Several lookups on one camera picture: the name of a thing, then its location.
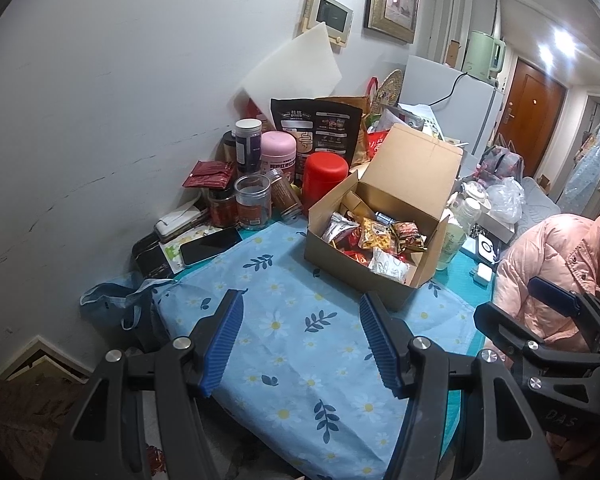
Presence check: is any white plastic bag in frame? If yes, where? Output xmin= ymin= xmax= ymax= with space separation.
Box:
xmin=486 ymin=177 xmax=526 ymax=224

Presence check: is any blue floral tablecloth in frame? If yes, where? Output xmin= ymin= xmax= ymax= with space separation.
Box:
xmin=149 ymin=216 xmax=496 ymax=480

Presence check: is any wall intercom panel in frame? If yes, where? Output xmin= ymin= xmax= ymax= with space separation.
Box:
xmin=297 ymin=0 xmax=353 ymax=52

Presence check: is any clear empty plastic jar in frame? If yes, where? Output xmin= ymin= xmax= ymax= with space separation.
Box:
xmin=234 ymin=174 xmax=272 ymax=230

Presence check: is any brown cardboard box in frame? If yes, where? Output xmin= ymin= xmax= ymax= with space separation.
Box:
xmin=304 ymin=125 xmax=463 ymax=311

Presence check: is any silver red snack bag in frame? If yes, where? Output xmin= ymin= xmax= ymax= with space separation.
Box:
xmin=321 ymin=212 xmax=360 ymax=247

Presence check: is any dark red green snack bag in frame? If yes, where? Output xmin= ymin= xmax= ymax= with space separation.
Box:
xmin=391 ymin=221 xmax=427 ymax=254

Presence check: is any red lidded canister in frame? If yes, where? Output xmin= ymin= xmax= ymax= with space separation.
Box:
xmin=301 ymin=152 xmax=349 ymax=214

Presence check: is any white bread print bag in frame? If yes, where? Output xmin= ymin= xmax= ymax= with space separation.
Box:
xmin=368 ymin=247 xmax=410 ymax=283

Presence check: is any green electric kettle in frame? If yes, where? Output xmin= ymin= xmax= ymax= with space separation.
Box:
xmin=462 ymin=30 xmax=506 ymax=86

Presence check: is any white refrigerator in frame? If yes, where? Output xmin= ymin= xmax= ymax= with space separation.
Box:
xmin=399 ymin=55 xmax=504 ymax=158

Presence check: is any dark red foil pouch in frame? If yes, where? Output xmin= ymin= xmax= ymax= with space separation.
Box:
xmin=182 ymin=160 xmax=236 ymax=190

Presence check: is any dark purple jar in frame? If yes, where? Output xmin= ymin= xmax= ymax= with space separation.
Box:
xmin=235 ymin=118 xmax=262 ymax=174

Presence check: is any black snack pouch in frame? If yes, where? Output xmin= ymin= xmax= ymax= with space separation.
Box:
xmin=270 ymin=99 xmax=363 ymax=176

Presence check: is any person in pink jacket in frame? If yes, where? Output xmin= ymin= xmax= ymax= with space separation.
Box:
xmin=493 ymin=214 xmax=600 ymax=351

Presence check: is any clear jar brown label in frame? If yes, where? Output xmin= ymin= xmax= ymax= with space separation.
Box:
xmin=266 ymin=168 xmax=302 ymax=222

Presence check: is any white foam board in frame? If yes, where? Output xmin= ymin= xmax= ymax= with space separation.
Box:
xmin=242 ymin=23 xmax=342 ymax=122

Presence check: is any brown wooden door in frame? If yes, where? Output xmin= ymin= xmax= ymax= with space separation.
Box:
xmin=498 ymin=60 xmax=567 ymax=177

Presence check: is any black smartphone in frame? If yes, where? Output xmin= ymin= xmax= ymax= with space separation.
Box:
xmin=180 ymin=228 xmax=242 ymax=266

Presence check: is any pink lidded jar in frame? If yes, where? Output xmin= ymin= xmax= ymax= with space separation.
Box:
xmin=260 ymin=131 xmax=297 ymax=182

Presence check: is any yellow crackers clear bag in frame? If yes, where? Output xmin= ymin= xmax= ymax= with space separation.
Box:
xmin=358 ymin=218 xmax=396 ymax=255

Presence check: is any blue cloth bag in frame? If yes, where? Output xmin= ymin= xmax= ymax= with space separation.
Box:
xmin=79 ymin=272 xmax=175 ymax=353

